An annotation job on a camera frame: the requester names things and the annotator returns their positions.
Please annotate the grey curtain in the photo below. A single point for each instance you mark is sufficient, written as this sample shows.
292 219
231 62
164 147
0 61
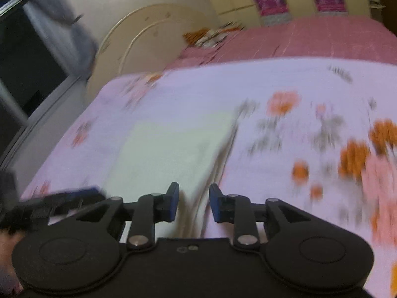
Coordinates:
64 35

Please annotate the dark window with frame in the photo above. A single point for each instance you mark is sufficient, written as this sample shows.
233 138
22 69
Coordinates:
32 80

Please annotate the person's left hand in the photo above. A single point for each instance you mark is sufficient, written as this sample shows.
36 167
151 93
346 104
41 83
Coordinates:
10 285

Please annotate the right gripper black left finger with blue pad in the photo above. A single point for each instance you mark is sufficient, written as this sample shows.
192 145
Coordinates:
156 206

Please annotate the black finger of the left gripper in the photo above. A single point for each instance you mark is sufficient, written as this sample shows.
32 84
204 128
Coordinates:
35 213

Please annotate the cream arched headboard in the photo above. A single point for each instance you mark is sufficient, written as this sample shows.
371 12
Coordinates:
145 40

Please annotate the orange white floral pillow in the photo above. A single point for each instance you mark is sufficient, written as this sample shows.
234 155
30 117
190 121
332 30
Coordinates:
210 38

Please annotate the pale green small garment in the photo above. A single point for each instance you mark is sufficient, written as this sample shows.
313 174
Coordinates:
193 154

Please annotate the pink quilt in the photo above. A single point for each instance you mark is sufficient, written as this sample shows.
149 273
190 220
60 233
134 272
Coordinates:
342 37

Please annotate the floral lilac bed sheet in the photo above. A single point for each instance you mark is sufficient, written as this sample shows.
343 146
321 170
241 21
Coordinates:
319 134

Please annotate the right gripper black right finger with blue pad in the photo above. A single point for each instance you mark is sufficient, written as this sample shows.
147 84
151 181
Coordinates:
224 207

